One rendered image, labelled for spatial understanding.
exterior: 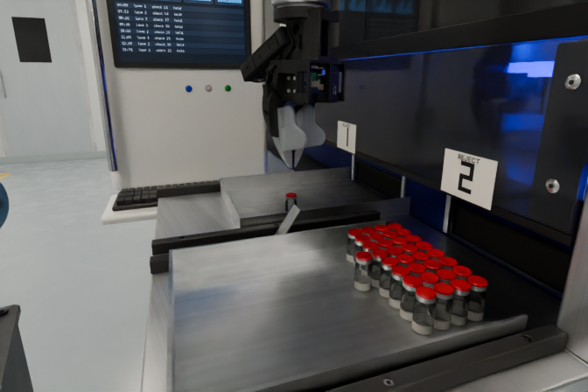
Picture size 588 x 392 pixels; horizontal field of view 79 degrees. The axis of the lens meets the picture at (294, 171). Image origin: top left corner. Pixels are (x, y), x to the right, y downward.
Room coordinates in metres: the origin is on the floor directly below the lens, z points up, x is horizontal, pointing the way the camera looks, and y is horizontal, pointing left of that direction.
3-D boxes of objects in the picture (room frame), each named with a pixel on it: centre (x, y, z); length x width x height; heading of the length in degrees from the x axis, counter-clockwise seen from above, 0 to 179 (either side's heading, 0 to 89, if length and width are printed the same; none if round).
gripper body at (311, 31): (0.49, -0.01, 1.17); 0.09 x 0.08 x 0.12; 44
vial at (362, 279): (0.40, -0.09, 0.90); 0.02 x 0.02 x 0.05
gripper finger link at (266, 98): (0.50, 0.02, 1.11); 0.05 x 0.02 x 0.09; 134
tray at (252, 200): (0.73, -0.03, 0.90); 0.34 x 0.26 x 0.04; 109
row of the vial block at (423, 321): (0.40, -0.11, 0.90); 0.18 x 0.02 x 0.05; 18
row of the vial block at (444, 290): (0.41, -0.13, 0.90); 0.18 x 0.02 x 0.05; 18
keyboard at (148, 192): (1.00, 0.31, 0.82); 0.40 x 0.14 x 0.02; 109
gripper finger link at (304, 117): (0.51, -0.02, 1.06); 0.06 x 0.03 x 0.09; 44
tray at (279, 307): (0.37, -0.03, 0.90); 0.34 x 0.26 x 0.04; 108
